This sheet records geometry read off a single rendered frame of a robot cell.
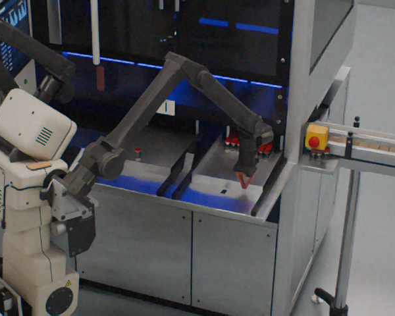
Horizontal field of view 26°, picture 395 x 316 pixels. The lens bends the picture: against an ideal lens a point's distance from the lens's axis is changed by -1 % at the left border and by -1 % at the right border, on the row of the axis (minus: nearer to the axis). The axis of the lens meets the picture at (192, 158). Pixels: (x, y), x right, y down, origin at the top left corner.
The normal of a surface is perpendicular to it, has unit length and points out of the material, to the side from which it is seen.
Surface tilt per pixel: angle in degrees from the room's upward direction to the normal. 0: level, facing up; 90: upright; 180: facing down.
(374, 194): 0
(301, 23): 90
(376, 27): 0
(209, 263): 90
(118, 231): 90
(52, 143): 90
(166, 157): 0
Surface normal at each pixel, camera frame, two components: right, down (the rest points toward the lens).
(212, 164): 0.01, -0.88
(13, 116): -0.55, -0.36
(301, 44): -0.35, 0.45
